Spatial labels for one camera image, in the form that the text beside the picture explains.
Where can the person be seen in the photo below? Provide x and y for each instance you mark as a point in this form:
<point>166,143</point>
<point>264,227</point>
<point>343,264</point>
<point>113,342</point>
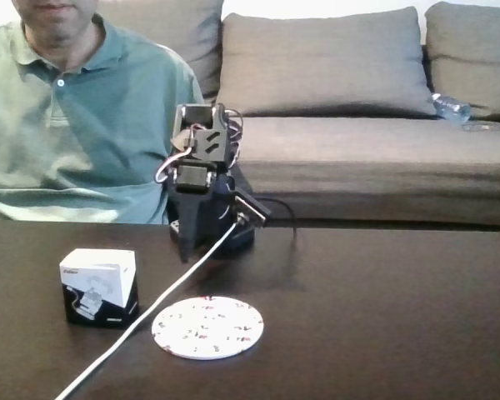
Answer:
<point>75,137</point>

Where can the grey sofa back cushion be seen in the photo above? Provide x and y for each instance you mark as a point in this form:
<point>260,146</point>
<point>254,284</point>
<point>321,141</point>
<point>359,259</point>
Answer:
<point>179,37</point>
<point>325,62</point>
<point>471,54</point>

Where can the clear flat glass dish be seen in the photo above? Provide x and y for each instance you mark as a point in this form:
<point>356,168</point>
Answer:
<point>483,126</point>

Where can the clear plastic water bottle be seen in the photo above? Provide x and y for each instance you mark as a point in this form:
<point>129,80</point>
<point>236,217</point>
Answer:
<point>450,107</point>

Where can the white and black servo box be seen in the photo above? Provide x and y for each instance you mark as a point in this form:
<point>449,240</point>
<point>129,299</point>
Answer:
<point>98,287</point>

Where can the round white patterned coaster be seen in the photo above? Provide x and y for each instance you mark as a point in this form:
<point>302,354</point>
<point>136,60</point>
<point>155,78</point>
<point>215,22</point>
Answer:
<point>208,329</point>

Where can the grey fabric sofa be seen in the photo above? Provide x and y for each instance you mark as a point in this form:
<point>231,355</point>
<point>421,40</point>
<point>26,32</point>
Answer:
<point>358,166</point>

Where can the black motor controller board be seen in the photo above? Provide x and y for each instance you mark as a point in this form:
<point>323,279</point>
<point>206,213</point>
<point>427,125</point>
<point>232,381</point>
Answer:
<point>252,208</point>

